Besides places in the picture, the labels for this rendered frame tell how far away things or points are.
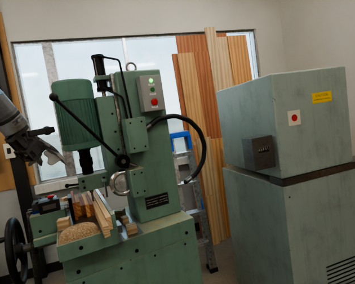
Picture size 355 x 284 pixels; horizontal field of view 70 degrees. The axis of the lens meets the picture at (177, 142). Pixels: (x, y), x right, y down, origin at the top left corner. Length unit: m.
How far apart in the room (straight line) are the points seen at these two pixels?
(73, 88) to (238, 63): 2.08
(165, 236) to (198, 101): 1.71
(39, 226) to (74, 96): 0.56
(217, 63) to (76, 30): 1.42
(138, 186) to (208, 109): 1.73
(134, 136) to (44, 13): 1.94
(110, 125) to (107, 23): 1.71
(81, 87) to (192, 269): 0.98
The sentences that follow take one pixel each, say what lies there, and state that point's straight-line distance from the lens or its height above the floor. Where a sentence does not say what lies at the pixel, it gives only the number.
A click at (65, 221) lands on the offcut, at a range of 1.15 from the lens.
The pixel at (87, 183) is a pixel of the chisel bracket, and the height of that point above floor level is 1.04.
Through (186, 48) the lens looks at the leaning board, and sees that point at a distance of 2.80.
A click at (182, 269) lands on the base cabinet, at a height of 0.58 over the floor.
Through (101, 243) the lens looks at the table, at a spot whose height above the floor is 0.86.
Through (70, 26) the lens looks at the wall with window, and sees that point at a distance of 2.78.
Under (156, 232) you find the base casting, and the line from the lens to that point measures 1.19.
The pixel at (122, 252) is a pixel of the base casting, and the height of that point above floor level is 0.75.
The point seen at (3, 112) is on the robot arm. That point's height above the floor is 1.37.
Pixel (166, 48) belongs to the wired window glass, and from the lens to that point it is 2.88.
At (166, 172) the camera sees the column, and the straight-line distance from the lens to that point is 1.26.
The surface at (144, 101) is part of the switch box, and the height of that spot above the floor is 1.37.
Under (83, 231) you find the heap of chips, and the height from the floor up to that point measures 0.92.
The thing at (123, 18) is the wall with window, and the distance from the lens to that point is 2.82.
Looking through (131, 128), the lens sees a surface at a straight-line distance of 1.11.
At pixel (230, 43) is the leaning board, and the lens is 2.96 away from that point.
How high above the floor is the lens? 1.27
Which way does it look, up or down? 5 degrees down
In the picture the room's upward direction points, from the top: 8 degrees counter-clockwise
